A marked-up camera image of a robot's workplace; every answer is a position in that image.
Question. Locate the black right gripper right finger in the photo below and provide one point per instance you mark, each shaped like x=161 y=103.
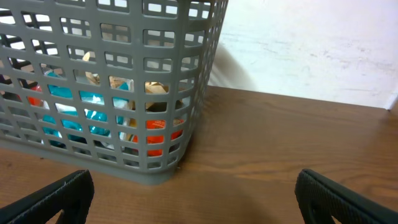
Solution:
x=321 y=200

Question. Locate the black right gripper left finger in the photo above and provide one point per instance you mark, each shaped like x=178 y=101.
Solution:
x=70 y=196

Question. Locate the orange snack bar wrapper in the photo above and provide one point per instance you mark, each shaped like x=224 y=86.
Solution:
x=154 y=124

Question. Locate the teal snack packet in basket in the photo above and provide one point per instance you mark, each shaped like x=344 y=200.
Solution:
x=89 y=97

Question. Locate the grey plastic lattice basket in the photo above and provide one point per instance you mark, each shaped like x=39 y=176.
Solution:
x=53 y=42

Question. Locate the crumpled beige snack bag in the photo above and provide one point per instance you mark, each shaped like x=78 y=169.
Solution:
x=155 y=90

